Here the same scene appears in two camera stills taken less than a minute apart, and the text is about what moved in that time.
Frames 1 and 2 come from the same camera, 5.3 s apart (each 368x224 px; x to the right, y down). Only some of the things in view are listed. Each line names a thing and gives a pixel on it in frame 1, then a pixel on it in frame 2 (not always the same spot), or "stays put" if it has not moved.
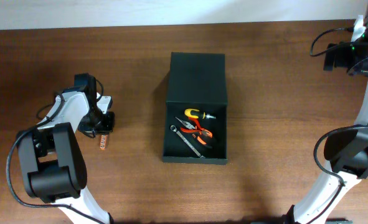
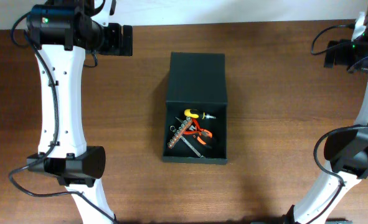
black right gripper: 340,61 stays put
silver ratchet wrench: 174,129 stays put
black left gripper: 108,126 → 117,48
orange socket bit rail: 103,142 → 178,134
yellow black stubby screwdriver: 196,114 stays put
